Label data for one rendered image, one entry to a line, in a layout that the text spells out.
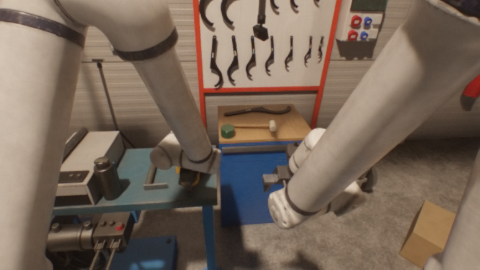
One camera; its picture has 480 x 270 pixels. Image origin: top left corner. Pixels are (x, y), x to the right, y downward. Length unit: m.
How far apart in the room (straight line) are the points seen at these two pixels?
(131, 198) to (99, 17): 0.91
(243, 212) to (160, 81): 1.84
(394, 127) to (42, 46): 0.50
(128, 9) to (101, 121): 2.86
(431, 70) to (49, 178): 0.54
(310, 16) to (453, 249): 2.46
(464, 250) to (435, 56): 0.30
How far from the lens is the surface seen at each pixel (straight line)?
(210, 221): 1.54
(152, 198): 1.18
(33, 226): 0.52
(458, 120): 4.60
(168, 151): 0.84
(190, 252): 2.24
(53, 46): 0.48
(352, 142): 0.35
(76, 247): 1.28
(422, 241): 2.41
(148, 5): 0.42
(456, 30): 0.27
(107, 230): 1.19
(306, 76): 2.89
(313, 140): 0.65
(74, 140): 1.42
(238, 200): 2.10
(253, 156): 1.79
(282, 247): 2.28
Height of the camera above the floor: 1.90
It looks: 30 degrees down
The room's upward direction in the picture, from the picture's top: 1 degrees clockwise
